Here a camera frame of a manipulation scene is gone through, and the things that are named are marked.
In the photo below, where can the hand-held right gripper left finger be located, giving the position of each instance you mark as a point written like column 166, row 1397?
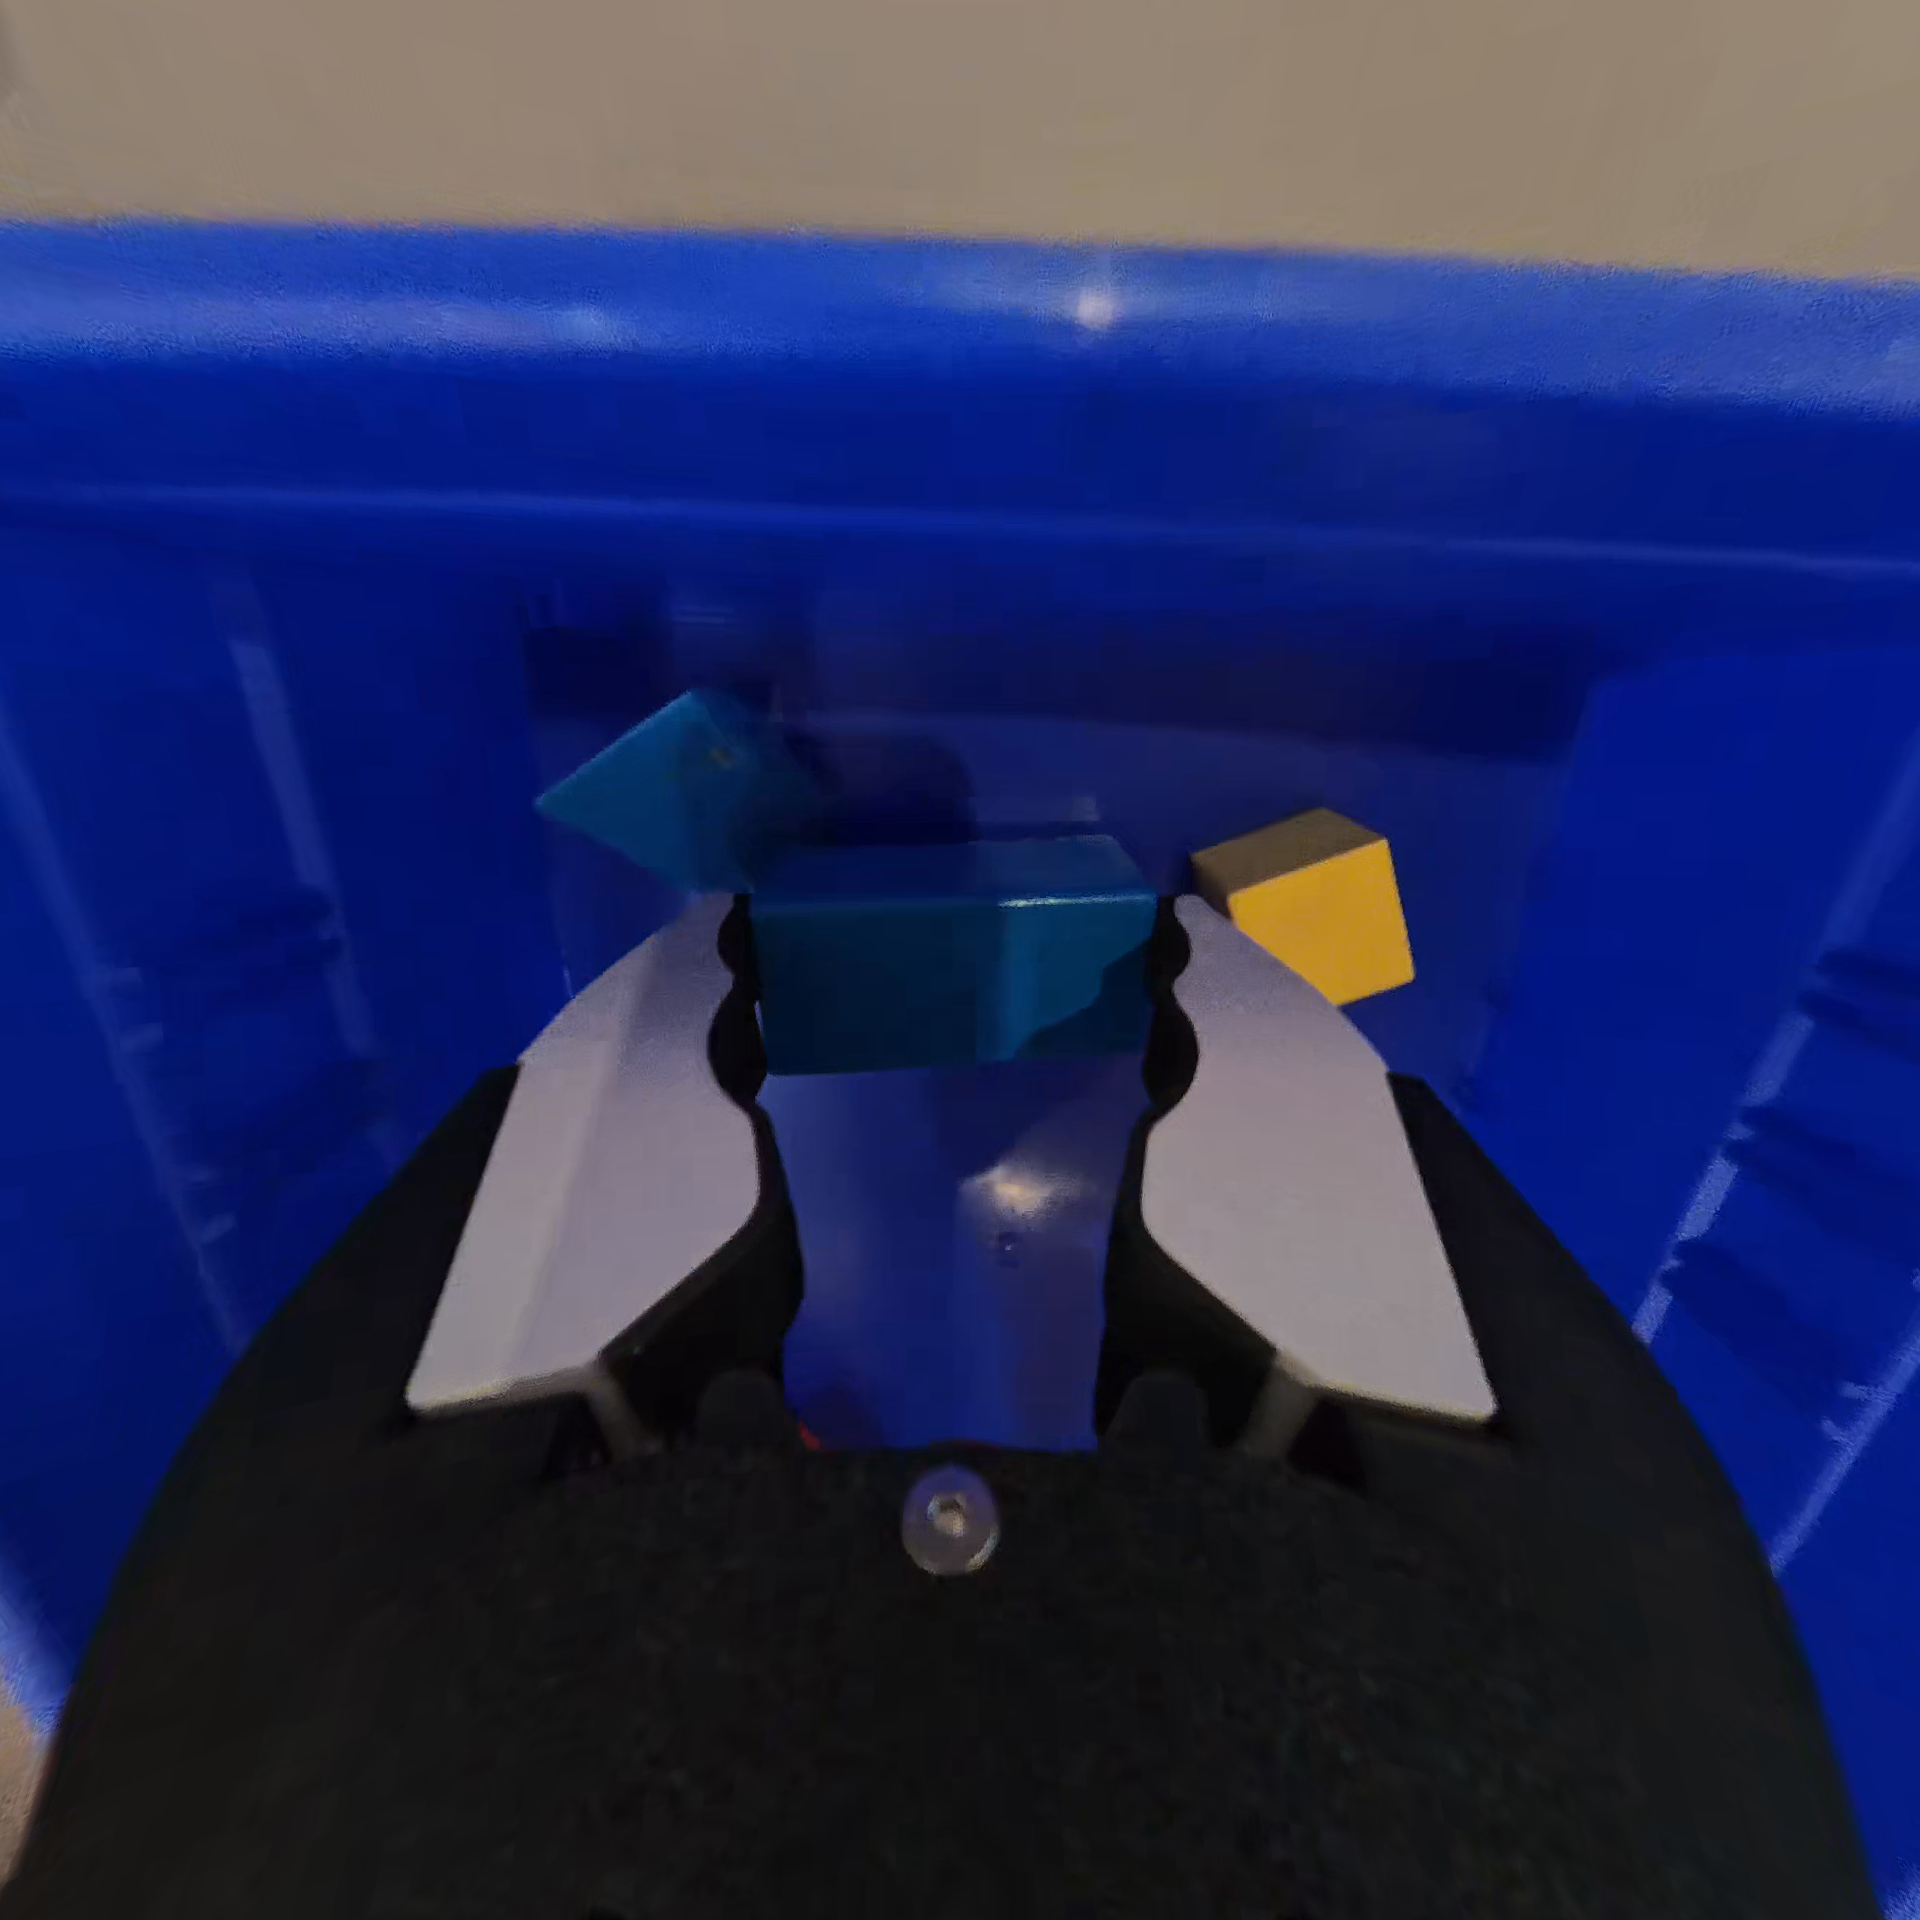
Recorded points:
column 584, row 1202

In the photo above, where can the long blue wooden block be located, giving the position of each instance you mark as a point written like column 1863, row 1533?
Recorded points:
column 945, row 956

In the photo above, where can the yellow wooden block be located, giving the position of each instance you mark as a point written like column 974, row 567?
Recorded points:
column 1319, row 910

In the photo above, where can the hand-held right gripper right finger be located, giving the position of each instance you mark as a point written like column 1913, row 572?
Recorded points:
column 1305, row 1202

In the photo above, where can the blue triangular wooden block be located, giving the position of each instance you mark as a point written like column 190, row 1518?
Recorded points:
column 675, row 796

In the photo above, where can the blue plastic bin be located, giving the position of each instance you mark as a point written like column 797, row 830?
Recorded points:
column 302, row 598

